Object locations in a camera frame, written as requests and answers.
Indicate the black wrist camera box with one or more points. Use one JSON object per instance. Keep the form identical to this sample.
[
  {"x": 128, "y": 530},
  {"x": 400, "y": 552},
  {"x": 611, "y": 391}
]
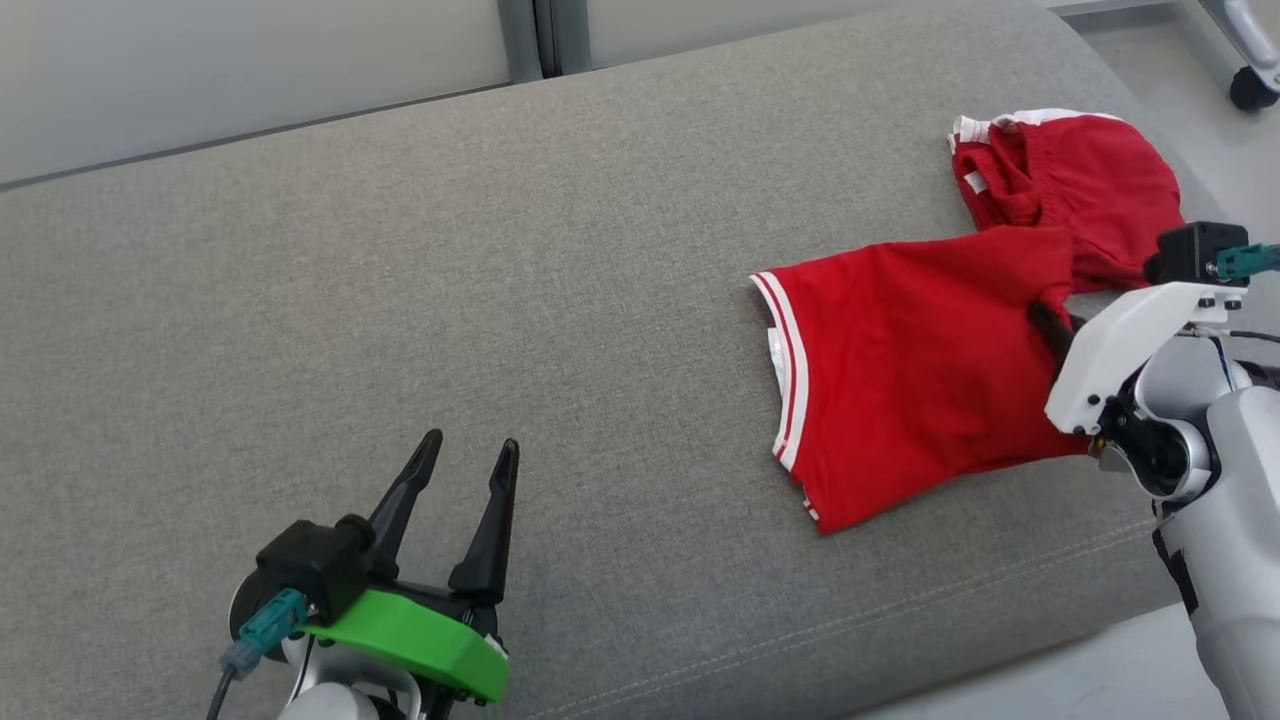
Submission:
[
  {"x": 1195, "y": 252},
  {"x": 310, "y": 565}
]

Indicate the red shorts white trim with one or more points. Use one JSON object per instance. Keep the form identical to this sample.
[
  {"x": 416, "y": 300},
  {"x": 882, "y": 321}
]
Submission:
[{"x": 1090, "y": 180}]

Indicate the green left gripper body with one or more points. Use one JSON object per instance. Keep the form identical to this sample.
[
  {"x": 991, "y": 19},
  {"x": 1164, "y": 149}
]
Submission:
[{"x": 420, "y": 635}]

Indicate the grey partition post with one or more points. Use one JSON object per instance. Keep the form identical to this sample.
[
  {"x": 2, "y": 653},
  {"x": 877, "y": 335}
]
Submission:
[{"x": 545, "y": 35}]

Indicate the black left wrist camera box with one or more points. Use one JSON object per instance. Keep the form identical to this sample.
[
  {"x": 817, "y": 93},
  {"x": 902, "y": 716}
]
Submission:
[{"x": 310, "y": 565}]

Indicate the teal left camera connector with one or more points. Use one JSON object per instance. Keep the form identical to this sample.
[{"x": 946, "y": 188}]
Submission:
[{"x": 265, "y": 630}]

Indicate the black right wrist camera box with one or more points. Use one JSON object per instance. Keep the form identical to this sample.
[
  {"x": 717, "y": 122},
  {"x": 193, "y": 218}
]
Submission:
[{"x": 1195, "y": 252}]

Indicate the teal camera connector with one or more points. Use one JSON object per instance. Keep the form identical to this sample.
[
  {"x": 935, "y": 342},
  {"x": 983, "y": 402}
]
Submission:
[
  {"x": 265, "y": 630},
  {"x": 1245, "y": 262}
]

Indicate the grey fabric sofa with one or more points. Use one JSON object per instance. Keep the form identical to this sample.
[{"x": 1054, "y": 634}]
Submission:
[{"x": 400, "y": 300}]

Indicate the teal right camera connector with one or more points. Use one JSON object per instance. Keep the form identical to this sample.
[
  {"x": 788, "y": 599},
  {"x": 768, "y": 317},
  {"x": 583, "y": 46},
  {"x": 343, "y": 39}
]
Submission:
[{"x": 1245, "y": 262}]

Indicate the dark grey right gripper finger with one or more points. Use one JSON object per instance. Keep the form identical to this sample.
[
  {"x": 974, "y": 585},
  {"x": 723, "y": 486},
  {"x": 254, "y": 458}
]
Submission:
[{"x": 1052, "y": 330}]

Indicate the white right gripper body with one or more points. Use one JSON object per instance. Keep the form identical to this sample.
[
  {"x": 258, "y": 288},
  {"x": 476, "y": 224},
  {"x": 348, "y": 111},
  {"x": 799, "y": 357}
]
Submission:
[{"x": 1100, "y": 350}]

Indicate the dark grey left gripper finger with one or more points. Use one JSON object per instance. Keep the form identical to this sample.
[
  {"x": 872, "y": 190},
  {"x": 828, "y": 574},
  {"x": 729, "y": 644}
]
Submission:
[
  {"x": 400, "y": 510},
  {"x": 490, "y": 550}
]

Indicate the red basketball jersey number 23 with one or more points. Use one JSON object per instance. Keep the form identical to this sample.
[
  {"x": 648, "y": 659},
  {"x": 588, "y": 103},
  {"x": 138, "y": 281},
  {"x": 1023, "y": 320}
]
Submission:
[{"x": 900, "y": 380}]

